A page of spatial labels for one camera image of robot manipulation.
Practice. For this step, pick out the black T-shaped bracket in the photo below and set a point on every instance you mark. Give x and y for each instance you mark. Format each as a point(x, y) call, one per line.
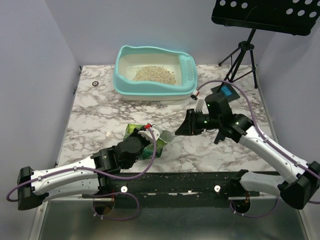
point(219, 138)

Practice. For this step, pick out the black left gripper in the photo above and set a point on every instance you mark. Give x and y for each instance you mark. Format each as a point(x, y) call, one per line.
point(146, 143)

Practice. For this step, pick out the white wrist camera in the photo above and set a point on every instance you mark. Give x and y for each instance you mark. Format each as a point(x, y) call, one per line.
point(150, 132)
point(199, 102)

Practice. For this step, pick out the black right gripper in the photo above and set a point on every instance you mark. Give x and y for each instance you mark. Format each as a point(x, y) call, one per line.
point(191, 122)

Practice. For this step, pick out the teal and white litter box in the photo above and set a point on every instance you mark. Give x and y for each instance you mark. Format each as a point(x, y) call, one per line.
point(130, 58)

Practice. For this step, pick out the beige cat litter pile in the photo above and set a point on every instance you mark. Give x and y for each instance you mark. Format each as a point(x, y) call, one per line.
point(155, 74)

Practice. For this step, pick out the green cat litter bag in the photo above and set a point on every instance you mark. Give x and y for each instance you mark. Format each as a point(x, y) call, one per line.
point(164, 139)

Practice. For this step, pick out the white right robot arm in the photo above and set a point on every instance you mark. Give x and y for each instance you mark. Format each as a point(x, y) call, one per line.
point(298, 180)

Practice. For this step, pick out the black plate with blue block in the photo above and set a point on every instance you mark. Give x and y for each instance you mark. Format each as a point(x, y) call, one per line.
point(228, 91)

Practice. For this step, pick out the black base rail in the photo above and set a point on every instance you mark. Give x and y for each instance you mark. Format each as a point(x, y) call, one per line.
point(176, 189)

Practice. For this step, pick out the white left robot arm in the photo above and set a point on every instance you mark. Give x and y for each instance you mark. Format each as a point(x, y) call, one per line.
point(82, 177)

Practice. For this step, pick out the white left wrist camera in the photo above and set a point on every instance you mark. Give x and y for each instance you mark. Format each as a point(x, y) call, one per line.
point(150, 132)

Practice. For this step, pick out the black music stand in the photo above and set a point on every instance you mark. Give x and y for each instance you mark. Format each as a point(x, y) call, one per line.
point(293, 17)

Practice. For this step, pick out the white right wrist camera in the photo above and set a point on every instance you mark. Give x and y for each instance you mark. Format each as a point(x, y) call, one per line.
point(199, 102)

